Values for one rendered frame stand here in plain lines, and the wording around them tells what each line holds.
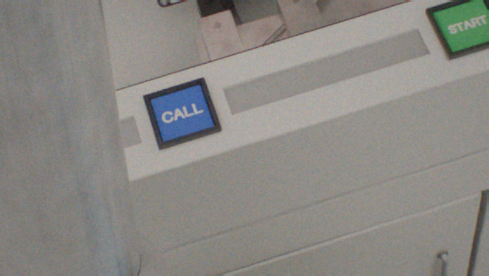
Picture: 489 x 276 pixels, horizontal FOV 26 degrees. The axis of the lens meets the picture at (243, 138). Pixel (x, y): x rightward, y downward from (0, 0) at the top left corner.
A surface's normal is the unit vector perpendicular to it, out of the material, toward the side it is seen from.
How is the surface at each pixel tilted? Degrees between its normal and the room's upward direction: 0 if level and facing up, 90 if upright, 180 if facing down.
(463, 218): 90
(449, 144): 90
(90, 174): 81
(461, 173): 90
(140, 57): 0
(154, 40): 0
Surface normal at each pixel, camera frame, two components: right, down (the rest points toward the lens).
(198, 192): 0.29, 0.80
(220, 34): -0.10, -0.52
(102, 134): 0.89, 0.27
